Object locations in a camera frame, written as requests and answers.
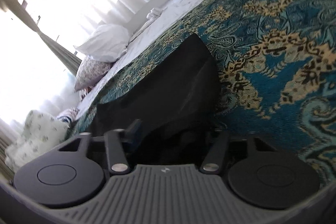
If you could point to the white bed sheet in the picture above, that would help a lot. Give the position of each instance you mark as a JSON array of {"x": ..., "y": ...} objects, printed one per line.
[{"x": 174, "y": 10}]

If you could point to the floral purple pillow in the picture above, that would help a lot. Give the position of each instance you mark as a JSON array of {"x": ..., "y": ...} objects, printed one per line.
[{"x": 90, "y": 72}]

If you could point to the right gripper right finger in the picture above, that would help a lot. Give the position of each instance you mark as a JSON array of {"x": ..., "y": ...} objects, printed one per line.
[{"x": 213, "y": 161}]

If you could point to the white pillow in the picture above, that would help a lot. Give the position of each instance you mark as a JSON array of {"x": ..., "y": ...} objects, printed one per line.
[{"x": 108, "y": 43}]

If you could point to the small white crumpled cloth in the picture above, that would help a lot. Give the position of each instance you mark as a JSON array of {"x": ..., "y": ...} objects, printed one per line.
[{"x": 155, "y": 13}]

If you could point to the left green curtain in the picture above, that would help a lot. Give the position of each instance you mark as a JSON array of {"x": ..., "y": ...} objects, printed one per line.
[{"x": 69, "y": 60}]

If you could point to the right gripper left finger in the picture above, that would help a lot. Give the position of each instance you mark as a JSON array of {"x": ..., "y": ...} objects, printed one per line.
[{"x": 113, "y": 139}]

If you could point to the white floral duvet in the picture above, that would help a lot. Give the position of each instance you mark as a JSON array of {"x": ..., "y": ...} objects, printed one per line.
[{"x": 41, "y": 133}]

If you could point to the black pants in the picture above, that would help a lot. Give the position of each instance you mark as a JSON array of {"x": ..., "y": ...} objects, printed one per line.
[{"x": 176, "y": 104}]

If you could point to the blue paisley bedspread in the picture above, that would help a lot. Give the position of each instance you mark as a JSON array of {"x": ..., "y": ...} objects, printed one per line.
[{"x": 276, "y": 63}]

